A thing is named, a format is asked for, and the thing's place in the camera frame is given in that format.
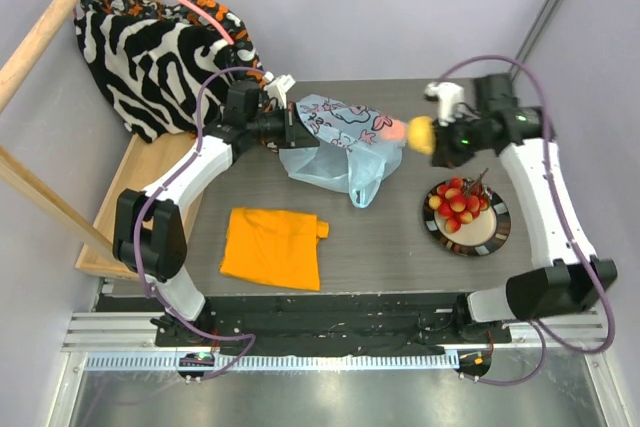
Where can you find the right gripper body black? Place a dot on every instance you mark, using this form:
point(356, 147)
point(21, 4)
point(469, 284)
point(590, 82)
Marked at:
point(441, 145)

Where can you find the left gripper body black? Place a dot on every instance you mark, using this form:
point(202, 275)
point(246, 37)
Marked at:
point(272, 126)

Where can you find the fake yellow lemon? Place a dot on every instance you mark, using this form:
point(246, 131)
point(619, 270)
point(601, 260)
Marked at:
point(421, 135)

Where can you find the fake lychee bunch red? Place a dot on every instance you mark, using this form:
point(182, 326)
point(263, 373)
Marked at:
point(459, 201)

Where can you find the light blue printed plastic bag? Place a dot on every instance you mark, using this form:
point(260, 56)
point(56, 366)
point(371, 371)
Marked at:
point(352, 157)

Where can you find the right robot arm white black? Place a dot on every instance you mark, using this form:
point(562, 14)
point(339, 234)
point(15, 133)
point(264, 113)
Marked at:
point(567, 275)

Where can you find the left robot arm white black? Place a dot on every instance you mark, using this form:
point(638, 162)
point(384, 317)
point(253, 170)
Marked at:
point(149, 236)

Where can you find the fake orange fruit in bag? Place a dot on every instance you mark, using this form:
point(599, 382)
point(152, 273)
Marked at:
point(395, 132)

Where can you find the zebra pattern fabric bag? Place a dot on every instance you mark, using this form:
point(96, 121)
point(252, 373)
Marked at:
point(159, 66)

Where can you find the round plate with dark rim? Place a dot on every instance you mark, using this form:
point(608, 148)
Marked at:
point(484, 236)

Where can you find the orange folded cloth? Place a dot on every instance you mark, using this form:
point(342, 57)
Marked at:
point(274, 248)

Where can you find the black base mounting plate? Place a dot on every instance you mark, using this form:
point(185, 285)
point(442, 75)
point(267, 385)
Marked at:
point(327, 325)

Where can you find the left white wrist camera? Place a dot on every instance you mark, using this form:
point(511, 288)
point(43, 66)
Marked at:
point(277, 87)

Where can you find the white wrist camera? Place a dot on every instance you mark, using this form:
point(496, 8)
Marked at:
point(449, 96)
point(277, 87)

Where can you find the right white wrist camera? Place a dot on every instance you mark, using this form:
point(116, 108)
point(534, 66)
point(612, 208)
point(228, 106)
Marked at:
point(449, 96)

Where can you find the wooden rack frame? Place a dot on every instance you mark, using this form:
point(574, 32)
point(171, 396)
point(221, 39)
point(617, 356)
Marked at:
point(59, 127)

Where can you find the aluminium rail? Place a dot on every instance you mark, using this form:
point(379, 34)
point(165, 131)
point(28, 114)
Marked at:
point(129, 342)

